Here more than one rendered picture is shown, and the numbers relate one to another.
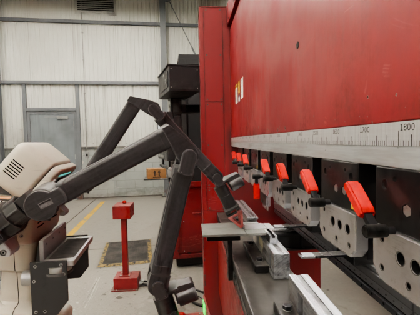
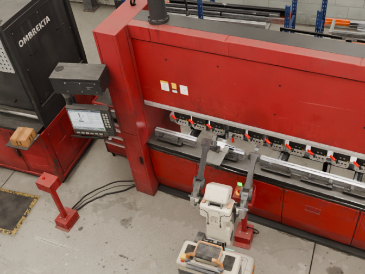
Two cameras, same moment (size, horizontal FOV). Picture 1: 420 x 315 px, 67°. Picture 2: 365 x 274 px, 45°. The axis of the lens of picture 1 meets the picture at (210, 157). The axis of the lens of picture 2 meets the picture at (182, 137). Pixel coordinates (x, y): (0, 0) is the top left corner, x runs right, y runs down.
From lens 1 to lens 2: 390 cm
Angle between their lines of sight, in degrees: 63
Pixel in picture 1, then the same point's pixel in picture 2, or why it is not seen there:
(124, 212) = (56, 184)
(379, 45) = (313, 132)
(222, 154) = (142, 111)
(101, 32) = not seen: outside the picture
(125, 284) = (72, 220)
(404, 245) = (317, 155)
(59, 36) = not seen: outside the picture
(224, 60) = (132, 59)
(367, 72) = (309, 134)
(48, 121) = not seen: outside the picture
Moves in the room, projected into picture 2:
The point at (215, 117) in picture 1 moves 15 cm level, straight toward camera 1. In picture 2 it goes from (136, 95) to (148, 99)
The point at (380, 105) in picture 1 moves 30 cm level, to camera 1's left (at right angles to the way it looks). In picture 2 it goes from (313, 139) to (301, 162)
